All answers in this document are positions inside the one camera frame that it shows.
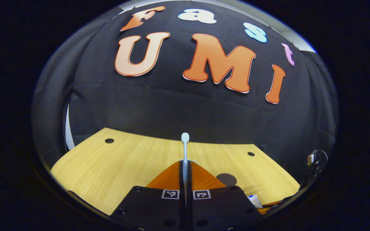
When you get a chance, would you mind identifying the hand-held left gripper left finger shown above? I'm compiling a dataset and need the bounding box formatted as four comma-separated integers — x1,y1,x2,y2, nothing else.
110,160,185,231

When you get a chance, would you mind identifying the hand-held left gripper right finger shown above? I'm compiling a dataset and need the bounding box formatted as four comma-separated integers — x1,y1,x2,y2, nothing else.
187,160,264,231

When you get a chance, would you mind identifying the white toothpaste tube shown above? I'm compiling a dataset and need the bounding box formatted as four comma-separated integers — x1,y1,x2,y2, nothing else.
248,194,264,209

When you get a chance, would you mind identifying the dark brown round coaster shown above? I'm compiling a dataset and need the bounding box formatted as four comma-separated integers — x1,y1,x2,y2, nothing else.
216,173,238,187

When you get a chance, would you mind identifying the white toothbrush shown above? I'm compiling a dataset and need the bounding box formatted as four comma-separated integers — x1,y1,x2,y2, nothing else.
181,133,190,206

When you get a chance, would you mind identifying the wooden desktop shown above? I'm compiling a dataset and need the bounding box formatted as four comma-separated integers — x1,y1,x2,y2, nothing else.
51,127,301,216

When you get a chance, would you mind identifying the black cable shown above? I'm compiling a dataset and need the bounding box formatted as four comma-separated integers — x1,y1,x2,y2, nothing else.
315,150,329,171

